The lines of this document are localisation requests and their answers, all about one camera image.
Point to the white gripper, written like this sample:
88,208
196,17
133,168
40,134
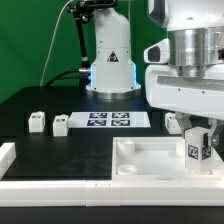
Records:
196,96

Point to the white square table top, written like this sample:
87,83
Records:
159,158

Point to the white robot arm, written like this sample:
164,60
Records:
185,72

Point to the white marker tag sheet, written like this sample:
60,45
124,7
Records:
109,120

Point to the white U-shaped fence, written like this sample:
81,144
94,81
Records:
111,192

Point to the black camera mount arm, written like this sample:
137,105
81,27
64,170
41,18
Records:
82,13

